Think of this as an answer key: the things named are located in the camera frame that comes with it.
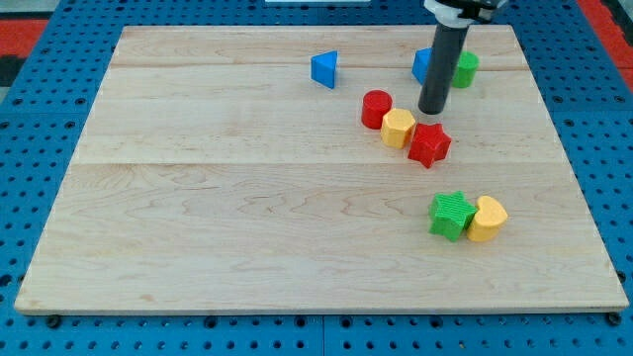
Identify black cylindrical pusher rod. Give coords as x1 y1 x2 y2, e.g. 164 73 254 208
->
417 23 469 115

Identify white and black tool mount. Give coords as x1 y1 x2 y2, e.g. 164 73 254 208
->
423 0 508 28

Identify red star block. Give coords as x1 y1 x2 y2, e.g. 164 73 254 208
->
407 123 452 168

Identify green star block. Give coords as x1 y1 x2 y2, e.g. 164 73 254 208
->
428 191 478 242

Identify blue cube block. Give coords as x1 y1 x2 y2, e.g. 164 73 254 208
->
411 47 432 85

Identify green cylinder block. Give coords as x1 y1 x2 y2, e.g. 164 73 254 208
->
451 51 480 88

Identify red cylinder block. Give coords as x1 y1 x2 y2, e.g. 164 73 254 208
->
361 89 393 130

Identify yellow hexagon block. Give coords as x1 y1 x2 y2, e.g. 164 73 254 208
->
380 108 416 149

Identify blue triangle block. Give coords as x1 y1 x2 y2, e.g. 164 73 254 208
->
311 50 338 89

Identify yellow heart block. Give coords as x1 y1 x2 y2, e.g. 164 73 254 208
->
466 196 508 242

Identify wooden board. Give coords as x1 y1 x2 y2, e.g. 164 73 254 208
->
15 25 629 315

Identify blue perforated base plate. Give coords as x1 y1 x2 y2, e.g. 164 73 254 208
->
1 0 632 355

